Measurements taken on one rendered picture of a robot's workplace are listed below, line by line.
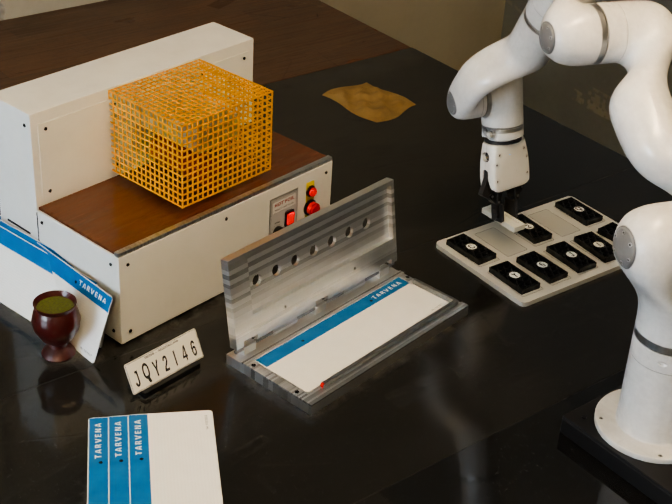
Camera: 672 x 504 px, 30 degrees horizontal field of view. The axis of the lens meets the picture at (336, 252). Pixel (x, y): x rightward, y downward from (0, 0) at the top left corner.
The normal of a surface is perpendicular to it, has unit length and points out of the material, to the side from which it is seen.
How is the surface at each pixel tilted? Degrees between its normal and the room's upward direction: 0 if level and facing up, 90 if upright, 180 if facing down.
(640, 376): 90
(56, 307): 0
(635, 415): 90
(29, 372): 0
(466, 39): 90
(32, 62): 0
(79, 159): 90
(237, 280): 81
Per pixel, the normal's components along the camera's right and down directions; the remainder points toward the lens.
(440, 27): 0.61, 0.44
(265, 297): 0.74, 0.25
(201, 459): 0.05, -0.85
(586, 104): -0.79, 0.28
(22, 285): -0.55, -0.06
